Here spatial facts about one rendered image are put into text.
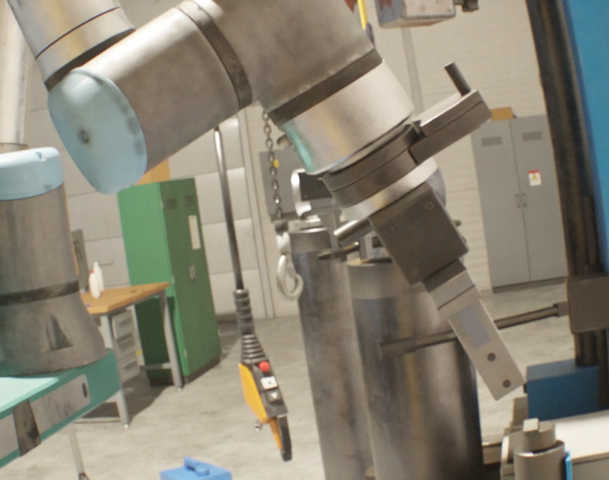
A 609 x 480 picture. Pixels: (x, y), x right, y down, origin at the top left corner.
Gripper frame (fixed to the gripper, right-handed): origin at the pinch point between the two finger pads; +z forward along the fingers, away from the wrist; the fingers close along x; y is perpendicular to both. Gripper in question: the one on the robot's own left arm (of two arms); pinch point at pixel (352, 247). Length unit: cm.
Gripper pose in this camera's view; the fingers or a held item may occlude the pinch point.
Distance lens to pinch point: 172.9
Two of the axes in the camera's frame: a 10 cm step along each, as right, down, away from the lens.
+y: 3.8, -1.0, 9.2
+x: -9.1, 1.1, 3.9
